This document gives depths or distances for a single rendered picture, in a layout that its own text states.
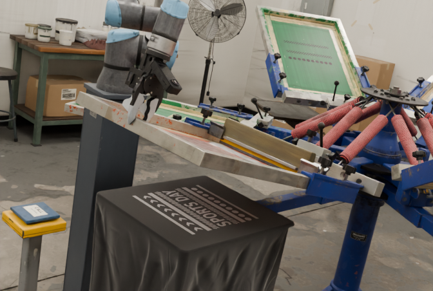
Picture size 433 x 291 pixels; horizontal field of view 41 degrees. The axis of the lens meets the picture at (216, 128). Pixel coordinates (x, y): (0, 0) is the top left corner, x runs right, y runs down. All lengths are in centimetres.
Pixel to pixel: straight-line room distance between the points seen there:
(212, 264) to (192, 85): 539
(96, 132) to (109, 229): 48
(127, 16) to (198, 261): 72
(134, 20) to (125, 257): 71
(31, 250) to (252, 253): 65
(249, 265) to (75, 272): 88
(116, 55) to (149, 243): 78
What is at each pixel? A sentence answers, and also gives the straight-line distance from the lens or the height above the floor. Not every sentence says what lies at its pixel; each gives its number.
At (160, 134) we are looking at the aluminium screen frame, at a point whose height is 126.
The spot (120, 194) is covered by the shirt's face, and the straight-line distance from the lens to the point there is 191.
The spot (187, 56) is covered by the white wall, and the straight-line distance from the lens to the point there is 684.
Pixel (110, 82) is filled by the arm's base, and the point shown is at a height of 123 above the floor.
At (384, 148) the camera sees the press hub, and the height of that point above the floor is 108.
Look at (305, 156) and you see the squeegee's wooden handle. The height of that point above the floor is 116.
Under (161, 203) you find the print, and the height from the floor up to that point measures 95.
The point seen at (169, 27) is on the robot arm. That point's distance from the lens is 159.
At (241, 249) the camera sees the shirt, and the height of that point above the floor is 90.
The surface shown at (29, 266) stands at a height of 81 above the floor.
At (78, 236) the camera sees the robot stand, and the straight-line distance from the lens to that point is 242.
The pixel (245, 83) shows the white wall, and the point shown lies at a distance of 765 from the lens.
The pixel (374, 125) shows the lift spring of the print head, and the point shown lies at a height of 120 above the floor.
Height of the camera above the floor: 167
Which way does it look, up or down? 14 degrees down
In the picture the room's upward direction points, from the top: 10 degrees clockwise
